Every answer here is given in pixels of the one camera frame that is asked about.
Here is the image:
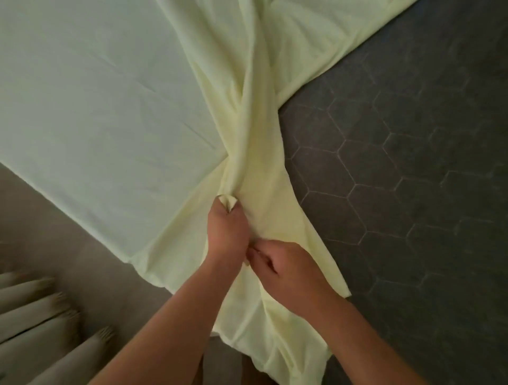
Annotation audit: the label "person's left hand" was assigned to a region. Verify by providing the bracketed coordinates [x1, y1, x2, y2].
[205, 196, 253, 275]

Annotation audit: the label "white printed curtain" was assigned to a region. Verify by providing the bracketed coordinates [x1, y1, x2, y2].
[0, 271, 116, 385]

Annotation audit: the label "pale yellow bed sheet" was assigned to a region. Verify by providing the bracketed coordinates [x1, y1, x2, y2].
[0, 0, 418, 385]

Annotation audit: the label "person's left forearm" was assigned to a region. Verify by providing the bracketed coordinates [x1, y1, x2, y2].
[89, 258, 247, 385]

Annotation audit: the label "person's right hand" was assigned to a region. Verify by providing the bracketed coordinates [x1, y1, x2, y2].
[245, 239, 340, 320]

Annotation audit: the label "dark grey mattress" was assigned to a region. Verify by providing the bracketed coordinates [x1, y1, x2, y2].
[277, 0, 508, 385]

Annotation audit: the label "person's right forearm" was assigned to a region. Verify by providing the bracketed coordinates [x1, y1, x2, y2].
[309, 293, 431, 385]

